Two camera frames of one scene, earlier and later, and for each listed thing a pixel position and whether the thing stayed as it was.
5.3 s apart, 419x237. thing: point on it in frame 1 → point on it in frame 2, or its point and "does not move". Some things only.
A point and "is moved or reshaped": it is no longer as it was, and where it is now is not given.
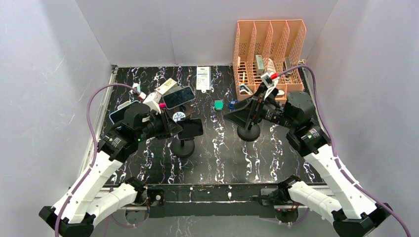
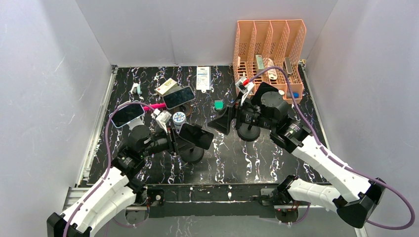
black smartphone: (191, 128) is moved or reshaped
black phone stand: (248, 135) does not move
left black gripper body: (159, 125) → (171, 140)
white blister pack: (203, 78) does not move
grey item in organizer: (260, 65) does not move
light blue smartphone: (118, 116) does not move
